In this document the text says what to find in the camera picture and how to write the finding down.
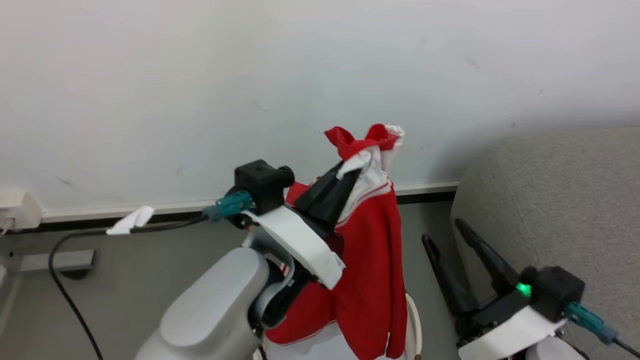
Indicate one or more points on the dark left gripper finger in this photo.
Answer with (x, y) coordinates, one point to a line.
(336, 200)
(320, 192)

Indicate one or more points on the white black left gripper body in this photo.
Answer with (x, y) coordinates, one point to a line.
(300, 242)

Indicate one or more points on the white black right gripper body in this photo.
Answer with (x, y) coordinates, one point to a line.
(505, 330)

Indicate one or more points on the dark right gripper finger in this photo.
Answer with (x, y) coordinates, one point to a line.
(447, 280)
(492, 262)

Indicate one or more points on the red white garment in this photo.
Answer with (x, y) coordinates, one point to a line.
(372, 260)

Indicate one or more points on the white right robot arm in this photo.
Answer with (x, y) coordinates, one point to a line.
(552, 350)

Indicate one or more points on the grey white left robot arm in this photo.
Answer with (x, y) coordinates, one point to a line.
(215, 305)

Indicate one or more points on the white laundry basket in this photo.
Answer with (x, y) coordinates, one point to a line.
(414, 325)

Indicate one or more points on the grey fabric sofa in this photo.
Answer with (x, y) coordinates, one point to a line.
(560, 210)

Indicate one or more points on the grey flat floor box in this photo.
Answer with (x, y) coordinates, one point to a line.
(57, 261)

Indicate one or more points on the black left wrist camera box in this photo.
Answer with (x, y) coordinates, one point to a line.
(262, 185)

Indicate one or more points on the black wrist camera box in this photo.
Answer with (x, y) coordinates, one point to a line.
(262, 185)
(552, 292)

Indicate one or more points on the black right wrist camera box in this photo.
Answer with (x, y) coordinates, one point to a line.
(552, 292)

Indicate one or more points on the white black wall baseboard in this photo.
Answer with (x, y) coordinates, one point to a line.
(425, 192)

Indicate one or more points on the white wall power outlet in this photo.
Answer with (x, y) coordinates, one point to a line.
(17, 210)

